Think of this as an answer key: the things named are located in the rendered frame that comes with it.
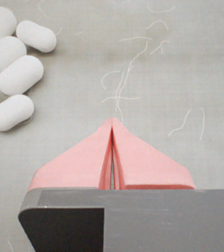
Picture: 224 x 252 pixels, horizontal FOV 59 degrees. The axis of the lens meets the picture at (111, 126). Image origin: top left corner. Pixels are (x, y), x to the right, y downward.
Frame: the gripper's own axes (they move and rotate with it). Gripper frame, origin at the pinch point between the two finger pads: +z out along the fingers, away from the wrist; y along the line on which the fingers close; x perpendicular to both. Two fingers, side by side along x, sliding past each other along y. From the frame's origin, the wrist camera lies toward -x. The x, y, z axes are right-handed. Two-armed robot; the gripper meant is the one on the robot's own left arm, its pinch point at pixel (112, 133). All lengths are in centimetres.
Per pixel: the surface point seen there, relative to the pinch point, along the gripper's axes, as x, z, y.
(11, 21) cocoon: -5.3, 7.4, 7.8
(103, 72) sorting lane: -1.9, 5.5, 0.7
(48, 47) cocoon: -3.7, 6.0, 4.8
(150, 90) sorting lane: -0.9, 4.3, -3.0
